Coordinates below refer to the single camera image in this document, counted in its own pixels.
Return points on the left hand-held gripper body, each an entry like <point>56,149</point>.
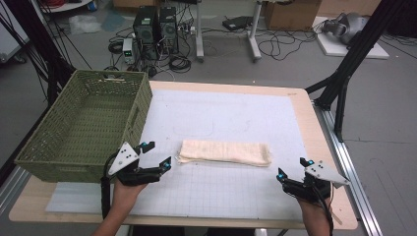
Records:
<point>123,159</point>

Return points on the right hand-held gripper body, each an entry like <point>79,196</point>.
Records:
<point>319,183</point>

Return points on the green woven basket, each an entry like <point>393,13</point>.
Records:
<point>82,131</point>

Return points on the cream towel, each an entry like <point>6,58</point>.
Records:
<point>226,153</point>

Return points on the person's right hand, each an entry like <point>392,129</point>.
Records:
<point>308,205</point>

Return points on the person's left hand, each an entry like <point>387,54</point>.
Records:
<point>126,195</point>

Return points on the white grid mat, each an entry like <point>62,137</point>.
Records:
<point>223,114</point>

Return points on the grey bench power supply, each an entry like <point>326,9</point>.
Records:
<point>128,50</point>

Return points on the black computer tower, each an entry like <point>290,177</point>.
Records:
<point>146,32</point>
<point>169,31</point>

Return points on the white floor board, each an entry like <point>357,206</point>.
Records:
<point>341,50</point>

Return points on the white desk leg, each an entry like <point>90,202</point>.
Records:
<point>199,32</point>
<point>254,32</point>

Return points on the clear plastic bag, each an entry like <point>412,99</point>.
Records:
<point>84,24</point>

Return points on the grey headset device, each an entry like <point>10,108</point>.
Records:
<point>347,28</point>

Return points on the brown cardboard box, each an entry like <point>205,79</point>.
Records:
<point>291,14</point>

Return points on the flat black device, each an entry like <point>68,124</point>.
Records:
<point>236,23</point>

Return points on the aluminium rail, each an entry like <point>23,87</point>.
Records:
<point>347,164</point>
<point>11,190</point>

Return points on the black metal frame stand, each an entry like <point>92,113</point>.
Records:
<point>360,49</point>
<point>42,42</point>

